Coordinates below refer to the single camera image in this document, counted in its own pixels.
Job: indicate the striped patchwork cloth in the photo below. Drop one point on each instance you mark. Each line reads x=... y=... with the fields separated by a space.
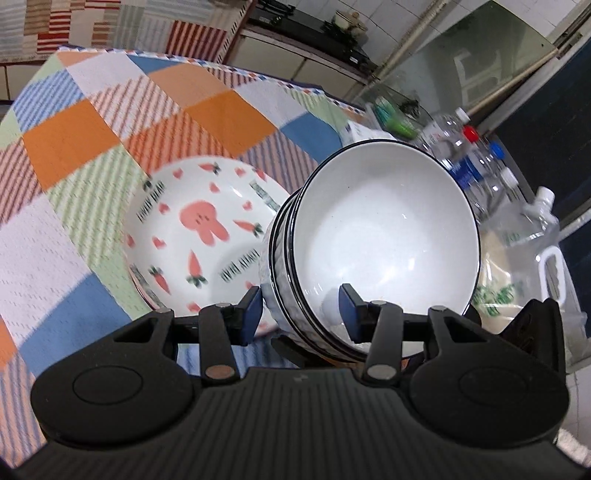
x=92 y=23

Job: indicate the plastic bag with green print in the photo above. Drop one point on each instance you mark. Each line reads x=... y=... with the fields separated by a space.
x=501 y=286

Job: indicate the blue cap plastic bottle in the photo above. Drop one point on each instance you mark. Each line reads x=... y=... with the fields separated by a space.
x=480 y=170

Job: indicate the glass panel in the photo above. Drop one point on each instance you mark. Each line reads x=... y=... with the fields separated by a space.
x=461 y=55

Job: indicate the colourful checkered tablecloth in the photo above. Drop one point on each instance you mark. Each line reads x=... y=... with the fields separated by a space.
x=92 y=184

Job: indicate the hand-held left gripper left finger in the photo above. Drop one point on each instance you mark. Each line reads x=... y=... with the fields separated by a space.
x=253 y=314

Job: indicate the wooden stick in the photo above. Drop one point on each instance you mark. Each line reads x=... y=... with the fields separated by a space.
x=512 y=81

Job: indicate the cream cooking pot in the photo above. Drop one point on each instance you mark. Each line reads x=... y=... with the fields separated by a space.
x=351 y=21

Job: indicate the white cap plastic bottle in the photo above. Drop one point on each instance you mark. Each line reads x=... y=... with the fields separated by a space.
x=443 y=127
x=501 y=191

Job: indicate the glass bowl with green item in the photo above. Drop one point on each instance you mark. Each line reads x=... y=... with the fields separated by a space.
x=392 y=117

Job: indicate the black gas stove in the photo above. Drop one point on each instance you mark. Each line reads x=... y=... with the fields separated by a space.
x=304 y=23

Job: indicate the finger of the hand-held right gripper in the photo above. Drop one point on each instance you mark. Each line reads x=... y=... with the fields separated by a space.
x=300 y=355
x=554 y=332

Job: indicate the white kitchen counter cabinet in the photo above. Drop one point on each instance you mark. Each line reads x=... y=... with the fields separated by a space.
x=286 y=60

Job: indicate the red cap plastic bottle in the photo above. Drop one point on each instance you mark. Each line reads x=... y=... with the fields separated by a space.
x=457 y=150

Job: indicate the white bowl with black rim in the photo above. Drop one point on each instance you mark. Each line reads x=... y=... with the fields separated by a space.
x=270 y=286
x=282 y=258
x=392 y=240

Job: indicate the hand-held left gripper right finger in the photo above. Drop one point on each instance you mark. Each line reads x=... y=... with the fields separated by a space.
x=348 y=311

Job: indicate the pink rabbit carrot plate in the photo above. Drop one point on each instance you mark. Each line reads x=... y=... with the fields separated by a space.
x=203 y=221

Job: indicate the white tissue pack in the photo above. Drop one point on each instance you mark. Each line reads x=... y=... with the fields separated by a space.
x=364 y=131

